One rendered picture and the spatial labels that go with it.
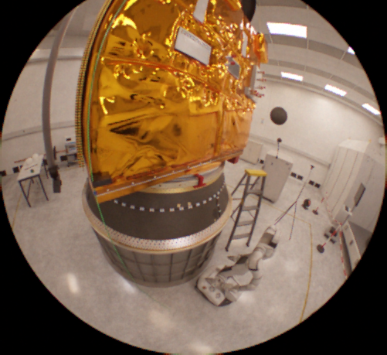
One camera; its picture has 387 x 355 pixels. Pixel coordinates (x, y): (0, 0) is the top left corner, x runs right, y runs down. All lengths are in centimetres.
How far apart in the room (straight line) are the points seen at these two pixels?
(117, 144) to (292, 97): 845
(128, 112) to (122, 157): 21
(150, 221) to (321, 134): 846
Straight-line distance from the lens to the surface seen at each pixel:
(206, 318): 230
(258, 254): 106
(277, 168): 439
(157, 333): 225
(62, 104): 609
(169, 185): 100
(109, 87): 61
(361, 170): 591
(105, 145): 62
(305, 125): 836
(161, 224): 114
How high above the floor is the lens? 224
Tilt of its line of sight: 21 degrees down
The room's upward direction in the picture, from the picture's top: 10 degrees clockwise
